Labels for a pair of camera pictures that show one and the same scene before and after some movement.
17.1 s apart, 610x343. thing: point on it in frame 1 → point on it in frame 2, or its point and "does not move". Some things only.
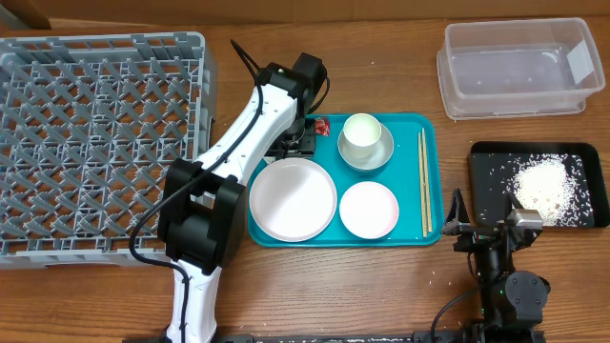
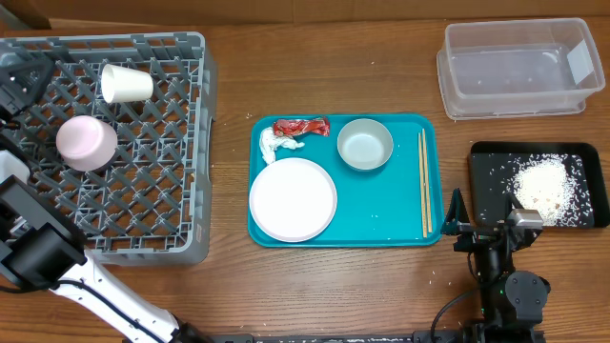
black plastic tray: (564, 180) does not move
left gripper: (299, 143) → (17, 83)
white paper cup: (360, 134) → (121, 85)
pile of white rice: (549, 185) does not move
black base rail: (349, 337) does not move
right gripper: (457, 223) does not move
